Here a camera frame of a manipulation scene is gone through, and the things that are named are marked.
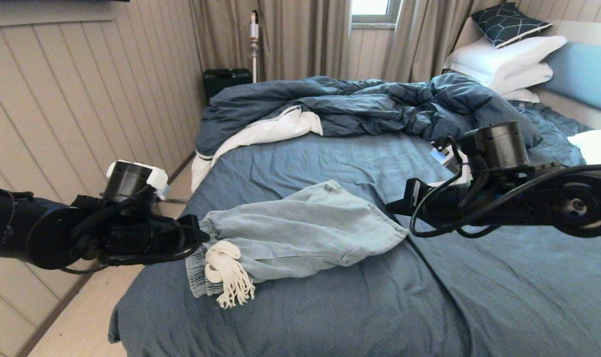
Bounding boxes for beige bed frame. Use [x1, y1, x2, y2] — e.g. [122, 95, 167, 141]
[454, 19, 601, 130]

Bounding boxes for dark blue white-lined duvet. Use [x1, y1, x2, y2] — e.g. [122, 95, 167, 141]
[190, 73, 544, 191]

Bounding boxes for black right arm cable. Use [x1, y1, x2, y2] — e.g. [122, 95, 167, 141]
[409, 164, 601, 239]

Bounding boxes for dark geometric patterned cushion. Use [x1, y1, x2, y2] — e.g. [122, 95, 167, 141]
[471, 1, 553, 49]

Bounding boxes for left wrist camera white cap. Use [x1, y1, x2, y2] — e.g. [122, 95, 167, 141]
[102, 160, 171, 205]

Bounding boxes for light blue denim shorts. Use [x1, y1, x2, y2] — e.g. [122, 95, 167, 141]
[185, 180, 410, 309]

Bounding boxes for black hard suitcase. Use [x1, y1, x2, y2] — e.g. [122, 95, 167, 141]
[203, 68, 253, 105]

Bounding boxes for small white pillow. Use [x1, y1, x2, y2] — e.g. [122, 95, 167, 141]
[498, 88, 540, 103]

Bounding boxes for large white pillow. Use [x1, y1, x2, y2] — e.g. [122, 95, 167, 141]
[444, 35, 567, 89]

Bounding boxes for wide beige curtain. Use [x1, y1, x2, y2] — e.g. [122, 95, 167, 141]
[189, 0, 351, 82]

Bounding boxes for white stick vacuum cleaner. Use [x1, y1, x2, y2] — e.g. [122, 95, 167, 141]
[249, 11, 260, 83]

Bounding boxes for narrow beige curtain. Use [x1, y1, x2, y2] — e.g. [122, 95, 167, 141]
[381, 0, 479, 84]

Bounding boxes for blue bed sheet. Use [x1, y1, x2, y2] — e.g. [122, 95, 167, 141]
[107, 102, 601, 357]

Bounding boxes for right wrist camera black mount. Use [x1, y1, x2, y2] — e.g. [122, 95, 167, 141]
[431, 121, 530, 185]

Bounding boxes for light blue padded headboard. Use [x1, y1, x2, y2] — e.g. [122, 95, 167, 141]
[543, 41, 601, 117]

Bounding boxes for plump white pillow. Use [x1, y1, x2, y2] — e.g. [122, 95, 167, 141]
[568, 129, 601, 166]

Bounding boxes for flat white pillow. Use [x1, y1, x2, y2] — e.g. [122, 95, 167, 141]
[489, 62, 553, 96]

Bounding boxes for window with grey frame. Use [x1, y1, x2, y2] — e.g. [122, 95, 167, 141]
[351, 0, 402, 28]

